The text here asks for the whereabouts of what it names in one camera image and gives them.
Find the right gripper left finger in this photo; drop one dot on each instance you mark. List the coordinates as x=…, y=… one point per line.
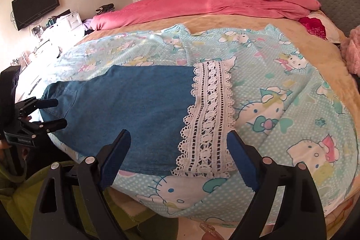
x=71, y=202

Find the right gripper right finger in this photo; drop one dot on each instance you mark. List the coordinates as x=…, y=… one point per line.
x=286, y=204

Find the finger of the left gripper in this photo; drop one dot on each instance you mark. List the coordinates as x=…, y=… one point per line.
x=38, y=105
x=46, y=127

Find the blue denim pants lace hem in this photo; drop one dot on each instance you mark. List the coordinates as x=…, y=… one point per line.
x=178, y=117

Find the white drawer cabinet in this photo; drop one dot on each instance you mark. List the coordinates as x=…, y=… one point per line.
x=67, y=24

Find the Hello Kitty blue sheet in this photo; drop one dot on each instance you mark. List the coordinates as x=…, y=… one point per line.
x=282, y=106

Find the dark clothes pile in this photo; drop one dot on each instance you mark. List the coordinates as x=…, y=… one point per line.
x=105, y=8

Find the pink plush toy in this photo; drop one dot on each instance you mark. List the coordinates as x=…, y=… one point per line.
x=350, y=51

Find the red patterned pillow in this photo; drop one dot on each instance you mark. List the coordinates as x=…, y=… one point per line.
x=314, y=26

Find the pink duvet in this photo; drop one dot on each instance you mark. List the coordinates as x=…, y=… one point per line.
x=151, y=10

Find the black wall television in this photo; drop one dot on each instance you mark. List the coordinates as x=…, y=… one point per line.
x=26, y=12

